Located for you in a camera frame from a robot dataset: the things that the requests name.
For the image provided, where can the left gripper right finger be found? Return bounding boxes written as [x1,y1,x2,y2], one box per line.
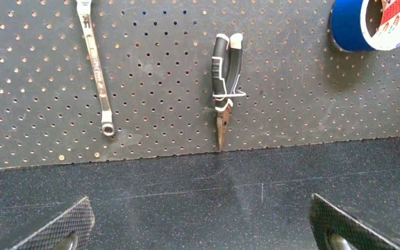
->
[308,192,400,250]

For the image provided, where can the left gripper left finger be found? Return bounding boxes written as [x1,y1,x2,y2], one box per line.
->
[0,197,96,250]

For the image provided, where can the wrench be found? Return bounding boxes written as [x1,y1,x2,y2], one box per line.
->
[75,0,116,137]

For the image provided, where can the black and white pliers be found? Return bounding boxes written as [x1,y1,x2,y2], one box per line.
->
[210,33,248,152]

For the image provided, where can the roll of blue tape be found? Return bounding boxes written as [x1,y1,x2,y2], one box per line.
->
[328,0,400,53]

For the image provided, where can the black pegboard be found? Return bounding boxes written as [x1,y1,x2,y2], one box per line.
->
[0,0,400,173]

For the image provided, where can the metal hook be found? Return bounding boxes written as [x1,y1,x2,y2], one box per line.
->
[212,89,248,100]

